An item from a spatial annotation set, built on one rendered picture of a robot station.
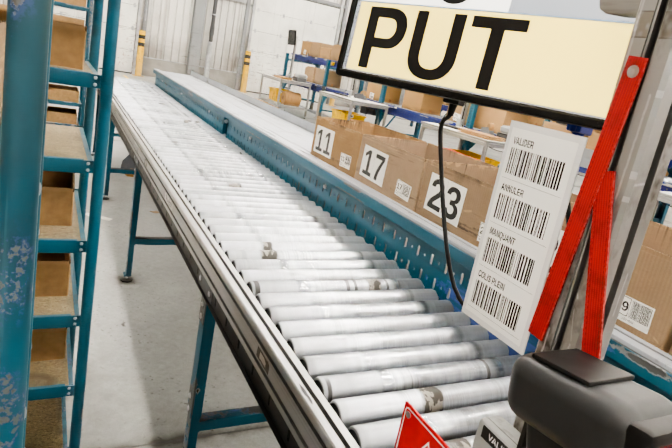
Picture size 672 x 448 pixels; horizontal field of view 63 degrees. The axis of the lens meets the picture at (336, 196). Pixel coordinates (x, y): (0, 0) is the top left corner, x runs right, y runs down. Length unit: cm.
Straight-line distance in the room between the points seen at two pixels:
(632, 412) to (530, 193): 20
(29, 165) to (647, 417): 46
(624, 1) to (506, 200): 22
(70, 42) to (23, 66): 102
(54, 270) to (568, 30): 136
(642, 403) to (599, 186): 16
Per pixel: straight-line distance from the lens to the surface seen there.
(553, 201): 50
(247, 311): 117
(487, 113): 782
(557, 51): 63
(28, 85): 45
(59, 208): 155
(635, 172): 46
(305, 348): 107
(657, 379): 110
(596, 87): 60
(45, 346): 173
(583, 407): 42
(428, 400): 101
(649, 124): 46
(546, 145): 51
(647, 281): 116
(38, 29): 45
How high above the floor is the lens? 126
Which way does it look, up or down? 13 degrees down
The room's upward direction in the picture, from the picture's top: 11 degrees clockwise
